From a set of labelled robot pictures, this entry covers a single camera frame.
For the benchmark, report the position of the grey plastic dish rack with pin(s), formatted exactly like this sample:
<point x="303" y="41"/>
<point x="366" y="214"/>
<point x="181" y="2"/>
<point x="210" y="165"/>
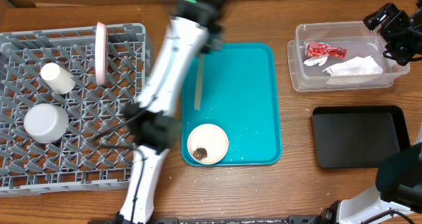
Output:
<point x="83" y="158"/>

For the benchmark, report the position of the wooden chopstick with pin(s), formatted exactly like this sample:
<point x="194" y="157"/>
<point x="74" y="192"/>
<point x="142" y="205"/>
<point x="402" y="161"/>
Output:
<point x="199" y="82"/>

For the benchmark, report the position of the black plastic tray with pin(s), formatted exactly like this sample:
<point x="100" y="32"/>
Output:
<point x="358" y="136"/>

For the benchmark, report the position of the small white plate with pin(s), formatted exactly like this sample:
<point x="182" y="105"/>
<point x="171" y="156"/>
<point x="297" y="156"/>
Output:
<point x="213" y="139"/>

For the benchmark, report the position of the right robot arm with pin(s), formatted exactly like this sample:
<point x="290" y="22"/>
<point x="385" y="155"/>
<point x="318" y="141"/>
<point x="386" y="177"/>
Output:
<point x="397" y="190"/>

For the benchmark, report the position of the small torn white tissue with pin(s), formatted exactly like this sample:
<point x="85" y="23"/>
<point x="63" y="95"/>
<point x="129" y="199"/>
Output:
<point x="320" y="60"/>

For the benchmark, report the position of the large white tissue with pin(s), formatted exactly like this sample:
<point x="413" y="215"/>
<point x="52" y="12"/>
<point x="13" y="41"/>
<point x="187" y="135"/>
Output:
<point x="355" y="66"/>

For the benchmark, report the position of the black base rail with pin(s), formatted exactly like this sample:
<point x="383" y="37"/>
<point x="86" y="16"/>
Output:
<point x="293" y="219"/>

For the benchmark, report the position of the teal plastic serving tray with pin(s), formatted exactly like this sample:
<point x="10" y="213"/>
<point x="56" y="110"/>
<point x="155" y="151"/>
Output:
<point x="239" y="95"/>

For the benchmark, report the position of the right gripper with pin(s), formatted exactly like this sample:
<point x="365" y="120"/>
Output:
<point x="402" y="56"/>

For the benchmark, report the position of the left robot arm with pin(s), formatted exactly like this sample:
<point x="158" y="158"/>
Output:
<point x="193" y="29"/>

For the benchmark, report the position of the white paper cup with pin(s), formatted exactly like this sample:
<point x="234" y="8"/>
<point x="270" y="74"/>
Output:
<point x="57" y="78"/>

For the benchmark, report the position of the large white plate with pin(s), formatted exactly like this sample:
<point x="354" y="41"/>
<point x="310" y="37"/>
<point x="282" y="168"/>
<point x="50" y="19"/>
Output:
<point x="101" y="53"/>

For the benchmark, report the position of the clear plastic bin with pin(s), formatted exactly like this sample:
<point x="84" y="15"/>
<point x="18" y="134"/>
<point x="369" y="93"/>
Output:
<point x="357" y="40"/>

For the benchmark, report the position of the red snack wrapper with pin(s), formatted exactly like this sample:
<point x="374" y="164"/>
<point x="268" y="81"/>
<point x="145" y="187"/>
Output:
<point x="318" y="49"/>

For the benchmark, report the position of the brown food scrap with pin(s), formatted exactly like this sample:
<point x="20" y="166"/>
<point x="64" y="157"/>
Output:
<point x="200" y="153"/>

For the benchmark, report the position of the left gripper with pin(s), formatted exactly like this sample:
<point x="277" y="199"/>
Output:
<point x="217" y="40"/>

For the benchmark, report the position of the grey ceramic bowl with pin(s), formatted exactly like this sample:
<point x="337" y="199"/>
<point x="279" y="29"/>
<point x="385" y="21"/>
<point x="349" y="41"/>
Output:
<point x="46" y="123"/>

